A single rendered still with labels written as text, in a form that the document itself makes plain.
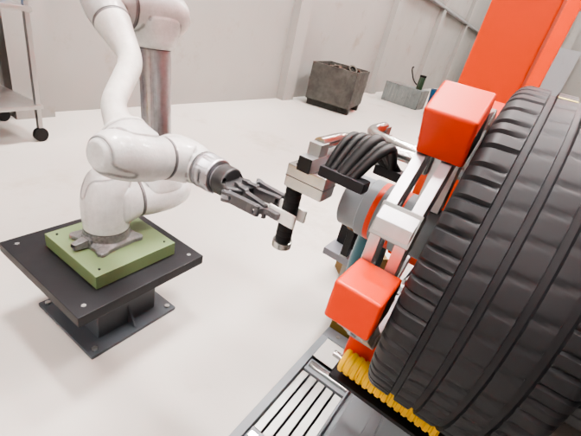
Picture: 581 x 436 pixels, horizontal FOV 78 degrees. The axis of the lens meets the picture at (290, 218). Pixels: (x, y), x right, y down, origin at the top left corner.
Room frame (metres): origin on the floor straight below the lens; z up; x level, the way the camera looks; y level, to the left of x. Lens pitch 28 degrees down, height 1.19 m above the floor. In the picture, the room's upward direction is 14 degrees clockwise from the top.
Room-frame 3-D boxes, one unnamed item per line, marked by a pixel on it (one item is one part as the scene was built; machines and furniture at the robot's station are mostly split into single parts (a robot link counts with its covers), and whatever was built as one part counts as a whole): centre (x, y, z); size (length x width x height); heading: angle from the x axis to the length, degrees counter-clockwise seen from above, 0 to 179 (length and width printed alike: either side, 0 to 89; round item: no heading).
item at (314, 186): (0.67, -0.02, 0.93); 0.09 x 0.05 x 0.05; 61
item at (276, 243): (0.69, 0.01, 0.83); 0.04 x 0.04 x 0.16
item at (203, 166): (0.80, 0.21, 0.83); 0.09 x 0.06 x 0.09; 151
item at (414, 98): (9.04, -1.89, 0.43); 0.88 x 0.70 x 0.86; 60
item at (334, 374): (0.61, -0.37, 0.45); 0.34 x 0.16 x 0.01; 61
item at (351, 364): (0.57, -0.31, 0.51); 0.29 x 0.06 x 0.06; 61
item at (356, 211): (0.76, -0.22, 0.85); 0.21 x 0.14 x 0.14; 61
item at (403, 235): (0.72, -0.28, 0.85); 0.54 x 0.07 x 0.54; 151
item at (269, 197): (0.75, 0.08, 0.83); 0.11 x 0.01 x 0.04; 72
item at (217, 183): (0.76, 0.15, 0.83); 0.09 x 0.08 x 0.07; 61
